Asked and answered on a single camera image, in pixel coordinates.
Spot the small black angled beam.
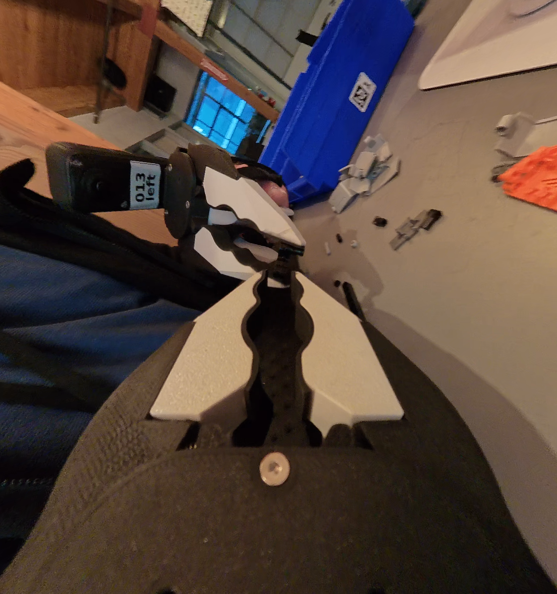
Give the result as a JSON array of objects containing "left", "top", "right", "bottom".
[{"left": 271, "top": 245, "right": 306, "bottom": 279}]

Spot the blue window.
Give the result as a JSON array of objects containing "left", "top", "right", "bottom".
[{"left": 185, "top": 73, "right": 257, "bottom": 156}]

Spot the black beam with holes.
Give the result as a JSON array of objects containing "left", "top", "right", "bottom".
[{"left": 342, "top": 281, "right": 367, "bottom": 322}]

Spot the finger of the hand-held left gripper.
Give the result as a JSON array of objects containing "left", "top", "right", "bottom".
[
  {"left": 193, "top": 227, "right": 281, "bottom": 281},
  {"left": 202, "top": 166, "right": 307, "bottom": 248}
]

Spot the person's left hand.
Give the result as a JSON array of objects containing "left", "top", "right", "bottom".
[{"left": 259, "top": 179, "right": 292, "bottom": 210}]

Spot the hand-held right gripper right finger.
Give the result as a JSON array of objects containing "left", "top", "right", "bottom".
[{"left": 291, "top": 271, "right": 405, "bottom": 440}]

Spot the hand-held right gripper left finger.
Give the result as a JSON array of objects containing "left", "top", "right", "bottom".
[{"left": 149, "top": 271, "right": 267, "bottom": 439}]

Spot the blue plastic bin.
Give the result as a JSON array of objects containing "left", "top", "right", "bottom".
[{"left": 259, "top": 0, "right": 416, "bottom": 206}]

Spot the grey flat hinge piece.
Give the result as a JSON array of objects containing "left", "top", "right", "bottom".
[{"left": 389, "top": 213, "right": 425, "bottom": 252}]

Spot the grey curved panel piece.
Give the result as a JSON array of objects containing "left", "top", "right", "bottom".
[{"left": 494, "top": 111, "right": 557, "bottom": 159}]

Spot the heap of grey panel pieces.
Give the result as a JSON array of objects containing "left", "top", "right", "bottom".
[{"left": 328, "top": 134, "right": 401, "bottom": 215}]

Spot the orange wedge panel piece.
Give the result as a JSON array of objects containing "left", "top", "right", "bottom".
[{"left": 496, "top": 145, "right": 557, "bottom": 214}]

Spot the wooden post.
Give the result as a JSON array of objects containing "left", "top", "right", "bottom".
[{"left": 153, "top": 19, "right": 281, "bottom": 123}]

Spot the black jacket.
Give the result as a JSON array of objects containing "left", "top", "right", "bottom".
[{"left": 0, "top": 159, "right": 242, "bottom": 541}]

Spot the white book stand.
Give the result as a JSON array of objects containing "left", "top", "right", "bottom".
[{"left": 418, "top": 0, "right": 557, "bottom": 92}]

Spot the wall calendar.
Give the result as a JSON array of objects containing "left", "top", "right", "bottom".
[{"left": 160, "top": 0, "right": 215, "bottom": 38}]

